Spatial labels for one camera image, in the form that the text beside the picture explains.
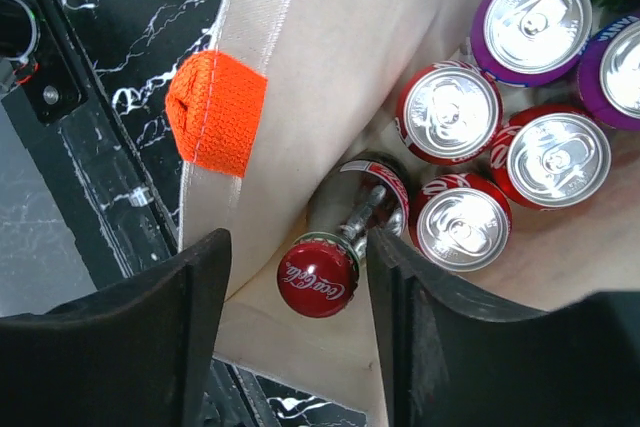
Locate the purple can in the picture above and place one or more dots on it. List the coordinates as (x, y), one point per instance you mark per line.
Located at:
(530, 43)
(608, 74)

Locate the cola glass bottle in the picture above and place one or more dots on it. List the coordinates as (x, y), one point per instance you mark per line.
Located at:
(319, 274)

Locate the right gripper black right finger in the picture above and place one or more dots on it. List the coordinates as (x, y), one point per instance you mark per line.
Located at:
(454, 354)

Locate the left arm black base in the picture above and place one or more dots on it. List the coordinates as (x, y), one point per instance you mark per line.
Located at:
(37, 57)

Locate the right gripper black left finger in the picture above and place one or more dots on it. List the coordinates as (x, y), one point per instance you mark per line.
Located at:
(136, 353)

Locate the beige canvas tote bag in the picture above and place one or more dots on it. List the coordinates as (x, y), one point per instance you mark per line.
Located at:
(286, 90)

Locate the red can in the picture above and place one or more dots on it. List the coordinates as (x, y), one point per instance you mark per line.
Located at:
(449, 113)
(550, 157)
(461, 222)

